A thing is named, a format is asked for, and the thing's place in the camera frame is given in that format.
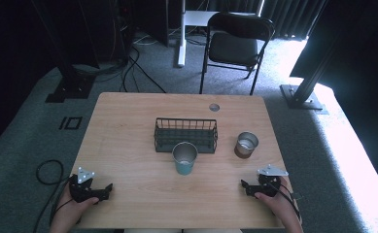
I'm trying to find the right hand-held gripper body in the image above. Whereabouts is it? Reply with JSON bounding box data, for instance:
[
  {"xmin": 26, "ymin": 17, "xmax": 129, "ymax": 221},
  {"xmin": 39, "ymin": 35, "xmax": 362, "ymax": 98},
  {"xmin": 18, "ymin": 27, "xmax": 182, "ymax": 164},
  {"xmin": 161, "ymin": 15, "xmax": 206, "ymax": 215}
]
[{"xmin": 257, "ymin": 164, "xmax": 290, "ymax": 197}]

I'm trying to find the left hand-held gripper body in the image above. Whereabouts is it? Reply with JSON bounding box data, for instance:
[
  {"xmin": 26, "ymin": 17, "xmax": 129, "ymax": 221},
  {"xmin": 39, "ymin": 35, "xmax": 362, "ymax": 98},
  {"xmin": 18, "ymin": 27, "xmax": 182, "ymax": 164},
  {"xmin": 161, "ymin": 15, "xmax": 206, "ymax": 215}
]
[{"xmin": 68, "ymin": 166, "xmax": 96, "ymax": 204}]

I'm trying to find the brown metal cup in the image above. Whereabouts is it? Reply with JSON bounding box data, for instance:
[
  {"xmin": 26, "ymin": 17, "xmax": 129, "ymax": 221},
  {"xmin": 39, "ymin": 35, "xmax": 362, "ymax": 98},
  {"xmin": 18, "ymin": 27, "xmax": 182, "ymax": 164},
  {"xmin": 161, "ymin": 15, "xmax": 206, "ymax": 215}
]
[{"xmin": 233, "ymin": 130, "xmax": 259, "ymax": 159}]

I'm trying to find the teal metal cup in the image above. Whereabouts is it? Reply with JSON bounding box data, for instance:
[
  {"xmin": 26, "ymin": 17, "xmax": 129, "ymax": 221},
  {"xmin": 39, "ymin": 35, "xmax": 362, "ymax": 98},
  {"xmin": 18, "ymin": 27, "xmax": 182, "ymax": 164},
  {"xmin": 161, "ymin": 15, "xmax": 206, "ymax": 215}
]
[{"xmin": 171, "ymin": 141, "xmax": 199, "ymax": 177}]

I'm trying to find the black wire basket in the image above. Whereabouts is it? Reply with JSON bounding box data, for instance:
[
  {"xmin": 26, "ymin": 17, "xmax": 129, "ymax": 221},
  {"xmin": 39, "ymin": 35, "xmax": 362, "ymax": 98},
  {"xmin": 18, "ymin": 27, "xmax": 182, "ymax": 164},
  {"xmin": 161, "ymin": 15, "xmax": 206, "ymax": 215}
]
[{"xmin": 154, "ymin": 116, "xmax": 219, "ymax": 154}]

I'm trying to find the person's left hand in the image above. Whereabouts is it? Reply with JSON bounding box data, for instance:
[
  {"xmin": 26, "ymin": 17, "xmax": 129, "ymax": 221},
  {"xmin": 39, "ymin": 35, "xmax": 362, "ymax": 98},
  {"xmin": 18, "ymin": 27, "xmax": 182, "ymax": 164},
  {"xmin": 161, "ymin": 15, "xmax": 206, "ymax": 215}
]
[{"xmin": 53, "ymin": 183, "xmax": 100, "ymax": 227}]

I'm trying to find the person's right hand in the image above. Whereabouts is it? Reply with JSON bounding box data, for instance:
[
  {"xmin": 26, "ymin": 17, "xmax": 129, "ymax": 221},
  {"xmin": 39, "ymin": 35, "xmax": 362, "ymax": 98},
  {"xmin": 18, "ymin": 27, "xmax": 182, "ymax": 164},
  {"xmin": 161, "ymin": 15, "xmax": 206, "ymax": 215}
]
[{"xmin": 254, "ymin": 176, "xmax": 300, "ymax": 224}]

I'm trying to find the black tape floor marking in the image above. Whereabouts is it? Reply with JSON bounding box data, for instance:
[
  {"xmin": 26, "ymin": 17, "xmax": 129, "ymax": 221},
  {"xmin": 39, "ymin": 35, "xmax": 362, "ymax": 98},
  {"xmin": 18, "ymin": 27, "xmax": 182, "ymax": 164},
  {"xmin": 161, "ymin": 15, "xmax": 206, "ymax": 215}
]
[{"xmin": 58, "ymin": 116, "xmax": 84, "ymax": 131}]

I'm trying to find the black metal stand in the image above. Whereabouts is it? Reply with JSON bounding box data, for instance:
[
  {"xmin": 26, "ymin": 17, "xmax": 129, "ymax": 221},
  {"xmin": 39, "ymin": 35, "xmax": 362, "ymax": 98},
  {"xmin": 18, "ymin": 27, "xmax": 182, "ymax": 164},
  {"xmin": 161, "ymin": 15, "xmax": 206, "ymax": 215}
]
[
  {"xmin": 30, "ymin": 0, "xmax": 97, "ymax": 104},
  {"xmin": 279, "ymin": 0, "xmax": 346, "ymax": 112}
]

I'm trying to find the black folding chair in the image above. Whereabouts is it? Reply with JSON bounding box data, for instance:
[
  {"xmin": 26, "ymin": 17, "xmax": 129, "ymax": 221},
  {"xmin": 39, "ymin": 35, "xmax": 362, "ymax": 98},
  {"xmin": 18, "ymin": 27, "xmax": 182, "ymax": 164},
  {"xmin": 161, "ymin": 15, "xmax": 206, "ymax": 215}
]
[{"xmin": 199, "ymin": 12, "xmax": 276, "ymax": 96}]

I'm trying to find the dark curtain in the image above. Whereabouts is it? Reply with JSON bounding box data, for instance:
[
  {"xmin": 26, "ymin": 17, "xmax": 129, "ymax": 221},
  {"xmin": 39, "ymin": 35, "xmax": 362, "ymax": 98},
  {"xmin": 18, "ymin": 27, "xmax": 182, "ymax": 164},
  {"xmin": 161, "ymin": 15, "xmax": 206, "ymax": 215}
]
[{"xmin": 205, "ymin": 0, "xmax": 328, "ymax": 41}]

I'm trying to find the right hand-held gripper black cable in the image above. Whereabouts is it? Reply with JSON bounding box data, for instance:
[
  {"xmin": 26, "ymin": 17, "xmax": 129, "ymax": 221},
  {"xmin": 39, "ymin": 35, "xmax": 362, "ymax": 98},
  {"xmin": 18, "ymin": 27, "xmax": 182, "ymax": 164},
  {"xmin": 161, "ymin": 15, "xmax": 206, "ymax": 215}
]
[{"xmin": 272, "ymin": 181, "xmax": 302, "ymax": 221}]

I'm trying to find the hand-held gripper black cable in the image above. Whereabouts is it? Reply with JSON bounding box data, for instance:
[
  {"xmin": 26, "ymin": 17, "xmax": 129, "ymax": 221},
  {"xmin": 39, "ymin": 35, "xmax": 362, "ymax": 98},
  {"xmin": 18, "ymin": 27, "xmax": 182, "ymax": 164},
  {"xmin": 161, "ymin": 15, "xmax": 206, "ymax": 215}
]
[
  {"xmin": 272, "ymin": 181, "xmax": 302, "ymax": 221},
  {"xmin": 32, "ymin": 159, "xmax": 74, "ymax": 233}
]

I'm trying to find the left hand-held gripper black cable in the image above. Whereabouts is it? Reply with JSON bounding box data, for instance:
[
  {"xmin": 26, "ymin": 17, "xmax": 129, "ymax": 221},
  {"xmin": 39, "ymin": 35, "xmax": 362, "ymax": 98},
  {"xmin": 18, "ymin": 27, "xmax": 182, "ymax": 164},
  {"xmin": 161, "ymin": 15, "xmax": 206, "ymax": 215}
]
[{"xmin": 32, "ymin": 159, "xmax": 74, "ymax": 233}]

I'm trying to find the bundle of floor cables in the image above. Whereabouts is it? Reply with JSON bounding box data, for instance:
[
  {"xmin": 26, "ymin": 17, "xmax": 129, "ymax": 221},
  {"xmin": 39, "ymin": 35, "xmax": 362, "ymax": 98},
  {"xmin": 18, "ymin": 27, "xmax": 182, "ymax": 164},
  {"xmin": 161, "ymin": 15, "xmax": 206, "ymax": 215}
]
[{"xmin": 73, "ymin": 28, "xmax": 168, "ymax": 95}]

